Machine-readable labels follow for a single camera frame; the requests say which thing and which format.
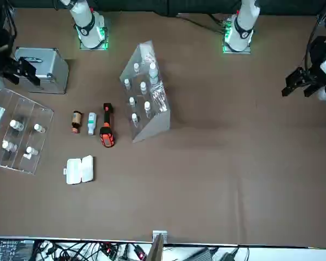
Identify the orange black barcode scanner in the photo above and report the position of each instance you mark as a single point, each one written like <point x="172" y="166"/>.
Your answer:
<point x="107" y="138"/>

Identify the black plug with red light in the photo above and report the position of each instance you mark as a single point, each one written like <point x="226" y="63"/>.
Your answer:
<point x="140" y="254"/>
<point x="107" y="248"/>

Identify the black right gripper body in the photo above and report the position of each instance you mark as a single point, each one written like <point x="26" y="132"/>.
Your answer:
<point x="9" y="68"/>

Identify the tall labelled clear bottle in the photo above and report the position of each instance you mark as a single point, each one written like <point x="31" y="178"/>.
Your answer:
<point x="153" y="73"/>

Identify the white medicine bottle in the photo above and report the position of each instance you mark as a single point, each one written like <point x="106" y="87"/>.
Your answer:
<point x="91" y="122"/>

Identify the silver aluminium case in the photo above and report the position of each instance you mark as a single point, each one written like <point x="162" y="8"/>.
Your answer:
<point x="51" y="73"/>

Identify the small black power adapter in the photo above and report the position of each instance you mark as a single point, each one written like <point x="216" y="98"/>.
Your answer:
<point x="229" y="256"/>

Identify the brown medicine bottle orange cap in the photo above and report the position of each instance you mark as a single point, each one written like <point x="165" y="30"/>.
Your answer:
<point x="76" y="118"/>

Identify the black labelled power adapter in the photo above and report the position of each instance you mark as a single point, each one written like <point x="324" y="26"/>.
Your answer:
<point x="13" y="250"/>

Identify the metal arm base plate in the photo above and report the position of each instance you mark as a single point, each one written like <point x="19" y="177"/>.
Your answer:
<point x="105" y="45"/>
<point x="228" y="51"/>

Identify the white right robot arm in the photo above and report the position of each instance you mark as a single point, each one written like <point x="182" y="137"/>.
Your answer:
<point x="87" y="24"/>

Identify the small white-capped clear bottle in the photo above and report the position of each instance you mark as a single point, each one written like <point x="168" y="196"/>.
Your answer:
<point x="132" y="102"/>
<point x="8" y="146"/>
<point x="32" y="150"/>
<point x="127" y="83"/>
<point x="136" y="67"/>
<point x="16" y="124"/>
<point x="143" y="87"/>
<point x="39" y="127"/>
<point x="135" y="119"/>
<point x="147" y="108"/>

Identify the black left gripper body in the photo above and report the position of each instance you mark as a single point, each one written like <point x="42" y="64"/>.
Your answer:
<point x="313" y="77"/>

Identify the white plastic pill box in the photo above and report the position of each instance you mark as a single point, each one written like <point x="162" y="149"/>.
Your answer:
<point x="78" y="170"/>

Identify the small clear packet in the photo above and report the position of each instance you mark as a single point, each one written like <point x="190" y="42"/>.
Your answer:
<point x="148" y="55"/>

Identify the clear acrylic divided tray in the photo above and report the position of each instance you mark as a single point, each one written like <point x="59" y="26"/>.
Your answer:
<point x="21" y="163"/>

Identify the aluminium frame post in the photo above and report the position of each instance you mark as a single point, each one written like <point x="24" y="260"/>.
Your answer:
<point x="156" y="250"/>

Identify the grey power adapter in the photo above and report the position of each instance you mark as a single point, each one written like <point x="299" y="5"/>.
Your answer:
<point x="203" y="254"/>

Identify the metal post bracket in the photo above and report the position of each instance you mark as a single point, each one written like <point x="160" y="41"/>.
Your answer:
<point x="164" y="236"/>

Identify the clear acrylic tiered shelf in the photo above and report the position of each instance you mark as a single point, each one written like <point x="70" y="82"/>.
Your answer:
<point x="157" y="127"/>

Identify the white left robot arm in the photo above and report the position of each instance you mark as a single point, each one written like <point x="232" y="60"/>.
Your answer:
<point x="244" y="24"/>

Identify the clear bag of swabs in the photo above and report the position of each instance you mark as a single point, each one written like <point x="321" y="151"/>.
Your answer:
<point x="159" y="98"/>

